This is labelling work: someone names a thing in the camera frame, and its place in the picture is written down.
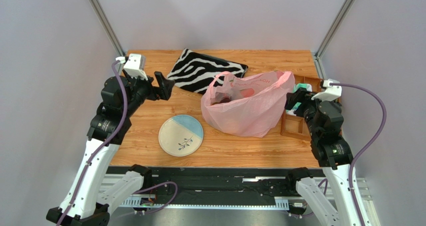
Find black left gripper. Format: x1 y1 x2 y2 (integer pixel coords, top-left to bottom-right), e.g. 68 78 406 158
122 69 175 117

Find pink printed plastic bag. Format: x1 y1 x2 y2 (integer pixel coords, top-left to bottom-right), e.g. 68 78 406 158
200 71 295 138

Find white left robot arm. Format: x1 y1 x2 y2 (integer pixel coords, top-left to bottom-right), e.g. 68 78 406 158
46 70 175 226

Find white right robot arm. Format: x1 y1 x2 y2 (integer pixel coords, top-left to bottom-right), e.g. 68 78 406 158
285 88 372 226

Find teal and white socks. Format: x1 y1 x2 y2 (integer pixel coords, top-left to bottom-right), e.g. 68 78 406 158
286 83 313 116

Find wooden compartment tray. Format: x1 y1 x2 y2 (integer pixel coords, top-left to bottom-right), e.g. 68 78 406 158
280 75 341 141

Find zebra striped cloth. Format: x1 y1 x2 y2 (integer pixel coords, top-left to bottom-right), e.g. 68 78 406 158
166 48 249 94

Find white floral plate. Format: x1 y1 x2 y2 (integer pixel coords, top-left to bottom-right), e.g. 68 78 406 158
158 115 204 157

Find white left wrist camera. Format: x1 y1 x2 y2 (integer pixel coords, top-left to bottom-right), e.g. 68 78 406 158
115 53 148 80

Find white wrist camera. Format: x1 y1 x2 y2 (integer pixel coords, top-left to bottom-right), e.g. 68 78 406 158
312 79 342 101
115 53 148 80

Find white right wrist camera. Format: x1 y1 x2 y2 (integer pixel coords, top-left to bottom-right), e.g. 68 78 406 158
312 79 342 101

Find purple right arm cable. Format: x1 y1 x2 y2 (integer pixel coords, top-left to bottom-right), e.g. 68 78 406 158
331 82 388 226

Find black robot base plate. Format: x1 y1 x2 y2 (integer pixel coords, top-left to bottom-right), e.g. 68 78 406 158
143 167 300 206

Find aluminium frame rail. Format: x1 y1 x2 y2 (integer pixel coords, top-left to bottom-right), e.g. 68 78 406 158
96 177 382 226

